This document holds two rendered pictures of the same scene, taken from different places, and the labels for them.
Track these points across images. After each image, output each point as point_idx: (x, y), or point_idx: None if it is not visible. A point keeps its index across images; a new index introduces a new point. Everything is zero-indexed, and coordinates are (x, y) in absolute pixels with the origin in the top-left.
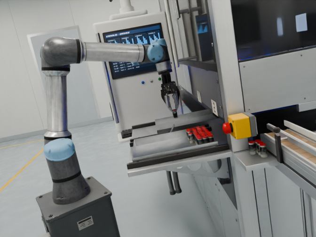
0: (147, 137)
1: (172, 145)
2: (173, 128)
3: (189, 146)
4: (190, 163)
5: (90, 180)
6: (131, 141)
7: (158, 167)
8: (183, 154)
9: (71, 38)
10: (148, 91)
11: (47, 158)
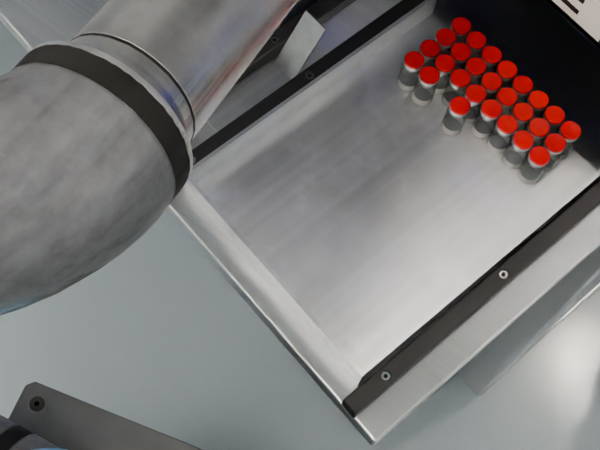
0: (237, 137)
1: (377, 157)
2: (317, 43)
3: (537, 228)
4: (550, 288)
5: (67, 420)
6: None
7: (464, 363)
8: (525, 267)
9: (93, 119)
10: None
11: None
